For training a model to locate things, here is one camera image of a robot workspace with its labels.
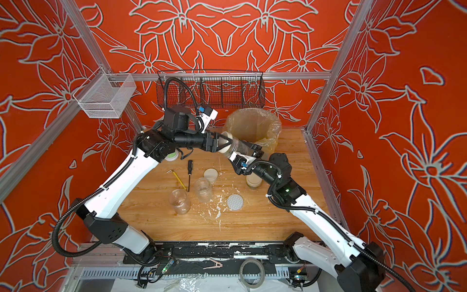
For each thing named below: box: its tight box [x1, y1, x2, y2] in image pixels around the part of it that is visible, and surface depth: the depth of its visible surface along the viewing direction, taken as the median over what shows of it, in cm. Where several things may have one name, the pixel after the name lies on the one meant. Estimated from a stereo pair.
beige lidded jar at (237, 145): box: [218, 131, 253, 157], surface depth 63 cm
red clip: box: [203, 257, 224, 270], surface depth 71 cm
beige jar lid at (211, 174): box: [203, 167, 219, 182], surface depth 99 cm
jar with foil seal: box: [168, 188, 191, 215], surface depth 87 cm
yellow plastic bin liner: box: [223, 107, 283, 156], surface depth 94 cm
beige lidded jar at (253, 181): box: [245, 171, 263, 190], surface depth 89 cm
